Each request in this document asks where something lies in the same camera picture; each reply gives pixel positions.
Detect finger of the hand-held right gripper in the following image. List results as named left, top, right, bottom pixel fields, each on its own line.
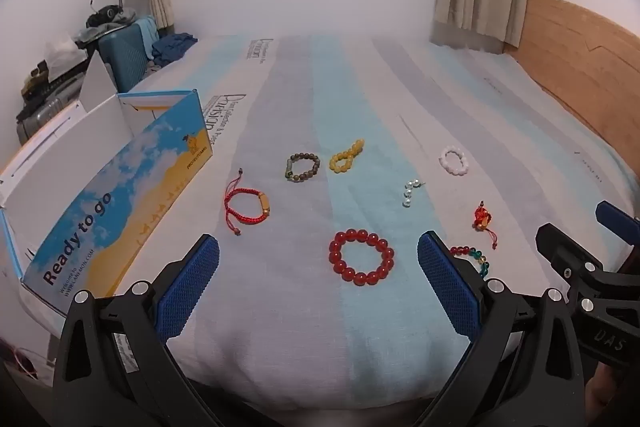
left=535, top=223, right=606, bottom=305
left=595, top=201, right=640, bottom=258

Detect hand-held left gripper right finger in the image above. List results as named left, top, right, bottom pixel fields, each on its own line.
left=417, top=231, right=586, bottom=427

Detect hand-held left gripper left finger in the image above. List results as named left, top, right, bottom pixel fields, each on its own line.
left=52, top=234, right=221, bottom=427

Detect multicolour glass bead bracelet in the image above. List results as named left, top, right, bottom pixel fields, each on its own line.
left=449, top=244, right=493, bottom=280

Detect red knot charm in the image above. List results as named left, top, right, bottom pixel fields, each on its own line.
left=471, top=201, right=499, bottom=252

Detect clear pearl bead bracelet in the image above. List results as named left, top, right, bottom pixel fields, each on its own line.
left=401, top=178, right=427, bottom=208

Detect red cord bracelet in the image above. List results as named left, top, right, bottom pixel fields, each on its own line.
left=223, top=168, right=273, bottom=238

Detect large red bead bracelet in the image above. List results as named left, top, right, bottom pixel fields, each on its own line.
left=328, top=229, right=396, bottom=288

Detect sky print cardboard box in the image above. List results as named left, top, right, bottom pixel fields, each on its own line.
left=0, top=52, right=216, bottom=338

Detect white bead bracelet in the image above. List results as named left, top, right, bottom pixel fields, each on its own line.
left=438, top=147, right=471, bottom=176

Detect yellow bead bracelet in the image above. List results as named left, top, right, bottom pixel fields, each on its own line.
left=328, top=138, right=366, bottom=174

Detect brown wooden bead bracelet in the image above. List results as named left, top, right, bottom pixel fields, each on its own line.
left=284, top=151, right=321, bottom=182

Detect wooden headboard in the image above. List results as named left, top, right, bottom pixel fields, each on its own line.
left=502, top=0, right=640, bottom=180

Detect striped bed sheet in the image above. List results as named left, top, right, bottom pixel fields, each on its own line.
left=20, top=34, right=640, bottom=413

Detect grey suitcase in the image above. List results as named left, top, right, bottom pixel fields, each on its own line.
left=15, top=72, right=88, bottom=145

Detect blue suitcase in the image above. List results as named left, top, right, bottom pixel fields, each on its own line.
left=97, top=19, right=156, bottom=95

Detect dark blue clothes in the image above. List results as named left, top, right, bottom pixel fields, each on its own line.
left=151, top=33, right=197, bottom=68

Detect teal cloth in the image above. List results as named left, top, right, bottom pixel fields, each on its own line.
left=132, top=17, right=158, bottom=60

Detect dark clutter pile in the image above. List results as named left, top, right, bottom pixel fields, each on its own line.
left=20, top=62, right=56, bottom=102

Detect white plastic bag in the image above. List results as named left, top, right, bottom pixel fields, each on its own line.
left=44, top=34, right=91, bottom=72

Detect black bag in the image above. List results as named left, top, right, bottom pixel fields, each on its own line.
left=86, top=0, right=138, bottom=30

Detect pink cable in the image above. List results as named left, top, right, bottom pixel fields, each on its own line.
left=10, top=347, right=41, bottom=380

